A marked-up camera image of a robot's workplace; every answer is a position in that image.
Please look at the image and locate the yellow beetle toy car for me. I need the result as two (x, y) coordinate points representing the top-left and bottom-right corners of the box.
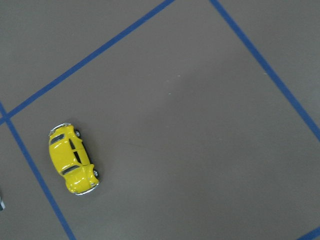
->
(48, 122), (100, 196)

